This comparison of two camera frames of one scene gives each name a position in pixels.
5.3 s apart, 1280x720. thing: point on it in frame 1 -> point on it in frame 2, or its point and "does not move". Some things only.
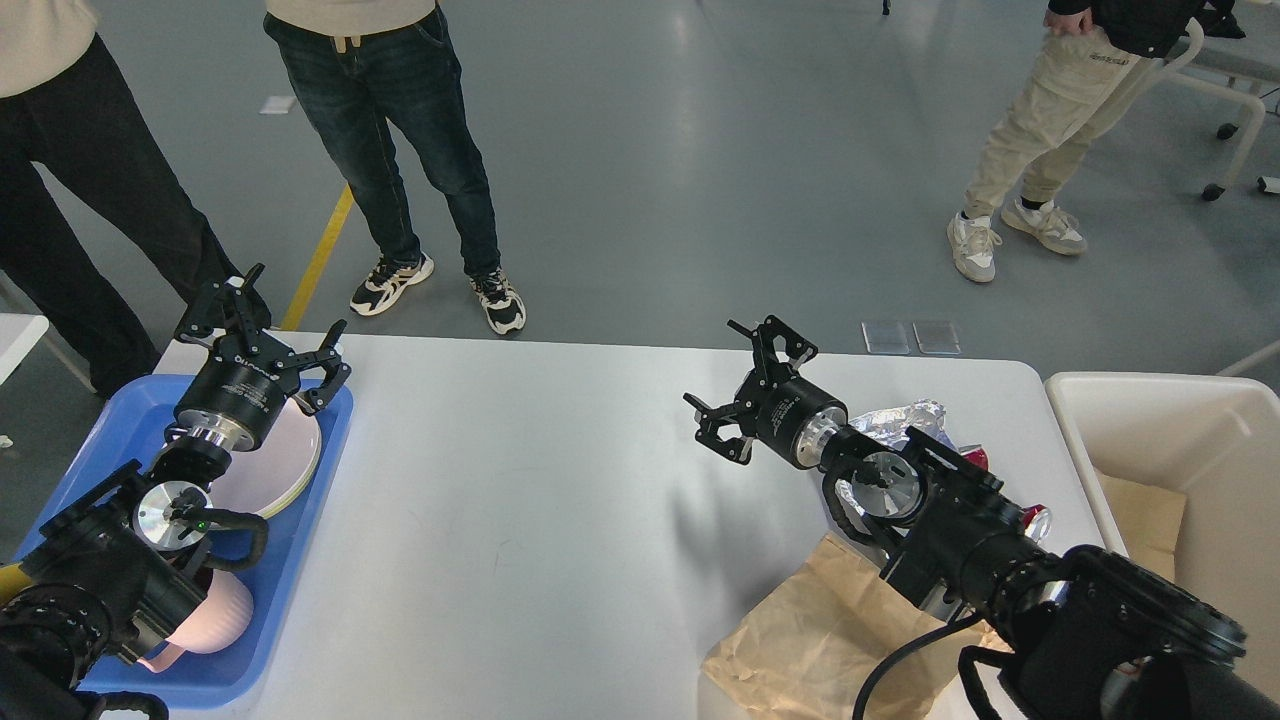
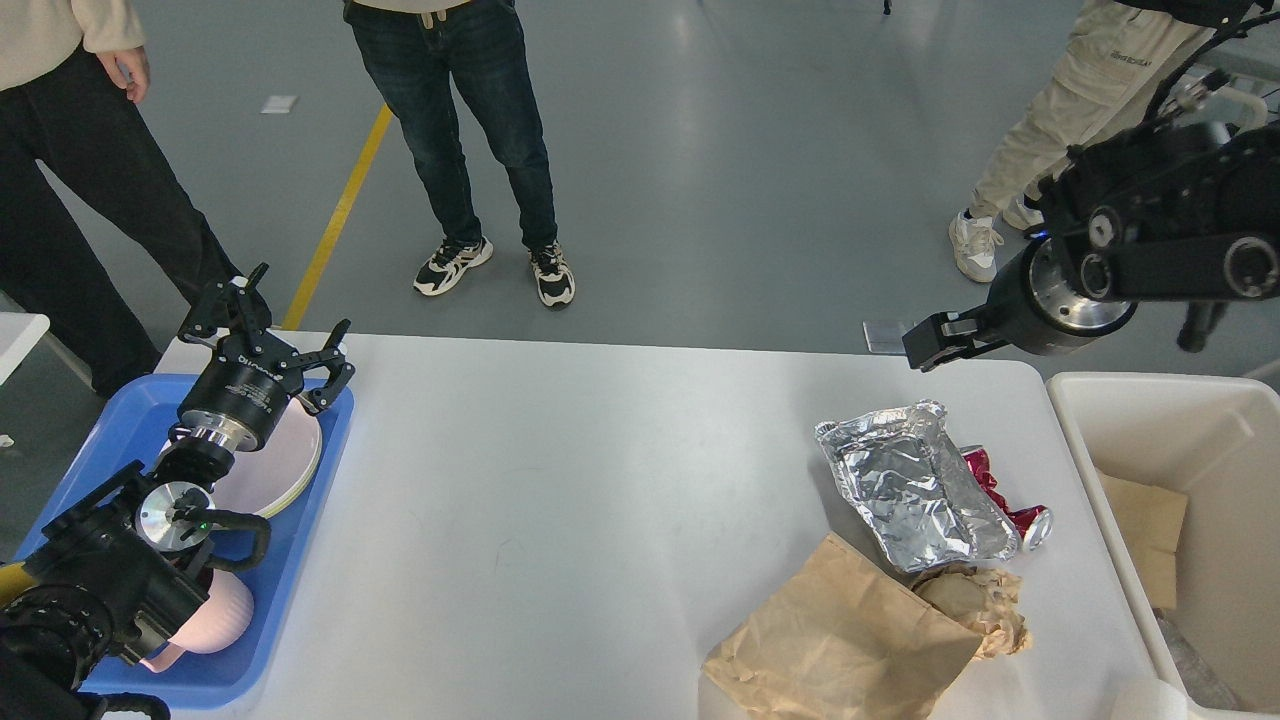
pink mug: x=216 y=624 does not move
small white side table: x=19 y=334 does not move
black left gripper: x=233 y=394 does not move
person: x=356 y=69 -> x=414 y=48
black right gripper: x=798 y=419 -> x=1038 y=305
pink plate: x=268 y=477 does not move
